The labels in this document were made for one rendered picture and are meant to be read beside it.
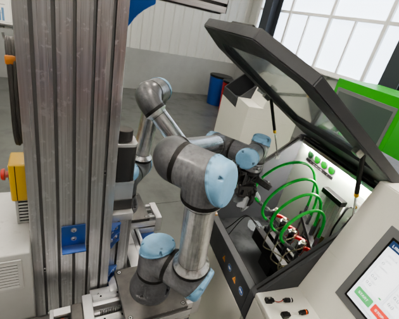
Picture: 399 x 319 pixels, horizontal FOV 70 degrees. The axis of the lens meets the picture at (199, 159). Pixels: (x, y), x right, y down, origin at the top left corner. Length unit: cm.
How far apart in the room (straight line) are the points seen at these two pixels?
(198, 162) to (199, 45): 763
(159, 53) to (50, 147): 706
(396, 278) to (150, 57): 721
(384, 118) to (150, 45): 562
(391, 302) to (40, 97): 124
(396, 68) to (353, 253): 419
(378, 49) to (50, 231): 563
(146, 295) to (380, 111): 350
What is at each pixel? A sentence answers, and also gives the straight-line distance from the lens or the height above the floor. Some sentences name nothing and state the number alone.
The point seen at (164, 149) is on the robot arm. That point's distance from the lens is 69.
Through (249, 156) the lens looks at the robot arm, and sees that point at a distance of 100.
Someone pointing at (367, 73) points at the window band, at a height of 170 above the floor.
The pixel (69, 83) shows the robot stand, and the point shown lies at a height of 174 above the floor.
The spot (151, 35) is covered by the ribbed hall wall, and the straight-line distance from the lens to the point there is 775.
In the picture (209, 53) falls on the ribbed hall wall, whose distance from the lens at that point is 843.
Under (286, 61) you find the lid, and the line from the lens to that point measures 85.
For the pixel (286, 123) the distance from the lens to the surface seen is 459.
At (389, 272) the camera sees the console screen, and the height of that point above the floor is 132.
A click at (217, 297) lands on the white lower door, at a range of 173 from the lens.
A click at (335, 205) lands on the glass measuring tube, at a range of 166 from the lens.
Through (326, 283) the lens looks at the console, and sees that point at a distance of 137.
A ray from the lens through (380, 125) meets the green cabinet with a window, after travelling 402.
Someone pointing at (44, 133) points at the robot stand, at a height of 161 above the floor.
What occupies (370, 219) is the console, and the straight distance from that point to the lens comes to 128.
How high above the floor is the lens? 195
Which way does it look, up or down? 26 degrees down
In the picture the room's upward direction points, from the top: 13 degrees clockwise
